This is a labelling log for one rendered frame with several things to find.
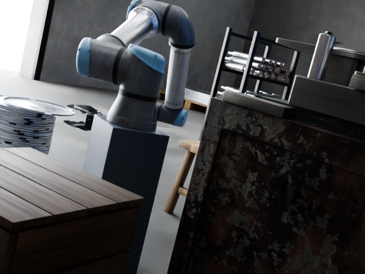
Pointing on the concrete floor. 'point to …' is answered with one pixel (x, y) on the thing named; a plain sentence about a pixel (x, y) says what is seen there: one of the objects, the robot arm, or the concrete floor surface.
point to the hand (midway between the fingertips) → (68, 113)
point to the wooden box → (62, 217)
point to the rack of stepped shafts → (252, 67)
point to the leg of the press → (271, 195)
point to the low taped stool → (177, 188)
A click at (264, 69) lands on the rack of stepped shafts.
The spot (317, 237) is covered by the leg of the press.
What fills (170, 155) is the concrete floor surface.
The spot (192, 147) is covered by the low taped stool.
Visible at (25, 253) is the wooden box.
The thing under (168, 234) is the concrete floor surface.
